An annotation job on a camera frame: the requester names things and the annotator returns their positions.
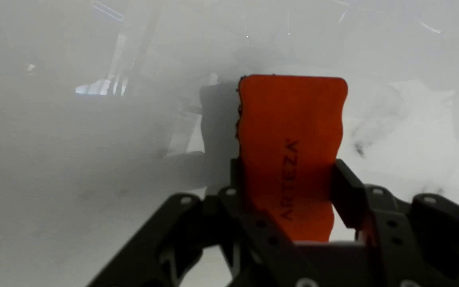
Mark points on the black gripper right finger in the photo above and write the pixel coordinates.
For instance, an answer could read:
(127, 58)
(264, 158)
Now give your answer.
(427, 240)

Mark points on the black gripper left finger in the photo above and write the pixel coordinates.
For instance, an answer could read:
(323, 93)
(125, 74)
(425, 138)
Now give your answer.
(215, 240)

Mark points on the orange whiteboard eraser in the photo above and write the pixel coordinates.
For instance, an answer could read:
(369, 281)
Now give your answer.
(294, 138)

